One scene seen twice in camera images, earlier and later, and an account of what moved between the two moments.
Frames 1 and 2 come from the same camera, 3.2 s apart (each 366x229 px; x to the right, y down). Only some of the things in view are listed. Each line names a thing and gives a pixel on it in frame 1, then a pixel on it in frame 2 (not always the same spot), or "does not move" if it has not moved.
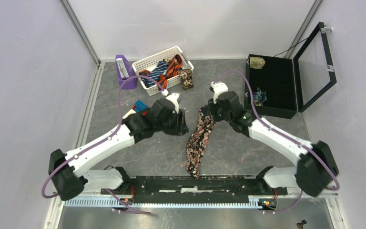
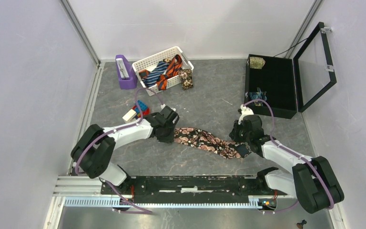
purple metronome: x=127 y=75 does not move
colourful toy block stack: x=139 y=106 does not move
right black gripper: x=212 y=107 -> x=233 y=134
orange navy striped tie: x=172 y=70 does not move
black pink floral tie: x=204 y=126 -> x=203 y=140
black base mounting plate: x=195 y=190 does not move
